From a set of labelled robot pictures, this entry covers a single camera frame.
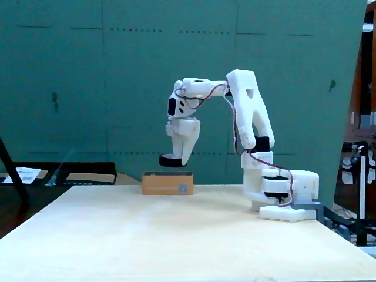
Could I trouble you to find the dark brown side table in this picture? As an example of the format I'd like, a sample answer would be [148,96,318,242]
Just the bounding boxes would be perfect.
[0,176,71,239]

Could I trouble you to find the black roll of tape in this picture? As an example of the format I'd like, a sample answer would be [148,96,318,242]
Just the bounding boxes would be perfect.
[159,153,184,169]

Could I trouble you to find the metal tin tray orange sides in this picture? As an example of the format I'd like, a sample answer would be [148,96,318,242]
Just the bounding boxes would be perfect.
[142,171,194,196]

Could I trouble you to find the black metal rack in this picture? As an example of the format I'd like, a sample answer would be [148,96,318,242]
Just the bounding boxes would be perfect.
[340,140,376,247]

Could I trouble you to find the white printed paper sheet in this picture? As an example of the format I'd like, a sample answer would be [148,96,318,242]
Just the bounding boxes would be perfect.
[0,167,41,185]

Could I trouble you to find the brown wooden shelf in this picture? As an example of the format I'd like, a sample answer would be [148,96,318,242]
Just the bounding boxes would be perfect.
[343,0,376,142]

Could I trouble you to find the grey table clamp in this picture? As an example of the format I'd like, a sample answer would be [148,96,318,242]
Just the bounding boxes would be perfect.
[289,202,324,221]

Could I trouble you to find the green partition board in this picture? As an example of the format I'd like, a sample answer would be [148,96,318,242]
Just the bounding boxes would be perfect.
[0,0,368,212]

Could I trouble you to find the black flat frame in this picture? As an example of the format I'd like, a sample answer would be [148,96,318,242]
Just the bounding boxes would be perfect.
[43,162,118,186]

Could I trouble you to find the black slanted stand leg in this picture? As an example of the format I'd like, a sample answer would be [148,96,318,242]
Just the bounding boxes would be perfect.
[0,137,31,210]

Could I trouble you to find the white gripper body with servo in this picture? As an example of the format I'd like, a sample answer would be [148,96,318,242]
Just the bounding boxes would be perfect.
[165,116,202,140]

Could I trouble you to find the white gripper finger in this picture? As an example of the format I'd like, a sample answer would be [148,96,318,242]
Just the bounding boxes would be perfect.
[171,136,185,157]
[181,136,201,166]

